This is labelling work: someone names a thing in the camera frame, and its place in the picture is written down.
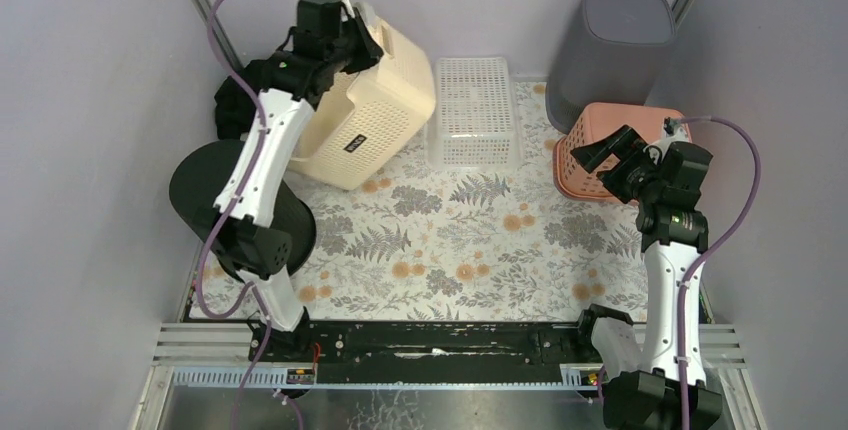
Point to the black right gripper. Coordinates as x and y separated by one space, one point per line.
621 142

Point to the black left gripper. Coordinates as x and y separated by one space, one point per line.
361 39

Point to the pink plastic basket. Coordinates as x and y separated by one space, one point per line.
598 121

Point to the cream plastic storage basket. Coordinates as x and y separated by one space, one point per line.
368 117

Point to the grey mesh waste bin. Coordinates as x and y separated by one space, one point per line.
612 51

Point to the white perforated plastic basket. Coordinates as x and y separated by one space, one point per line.
475 125

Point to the large black round bin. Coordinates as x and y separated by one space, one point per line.
199 195

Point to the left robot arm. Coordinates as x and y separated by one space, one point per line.
286 96

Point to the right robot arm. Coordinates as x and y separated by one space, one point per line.
660 383

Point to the black cloth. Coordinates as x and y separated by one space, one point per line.
234 110

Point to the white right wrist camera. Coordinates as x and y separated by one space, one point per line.
673 130

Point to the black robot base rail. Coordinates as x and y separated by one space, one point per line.
428 352

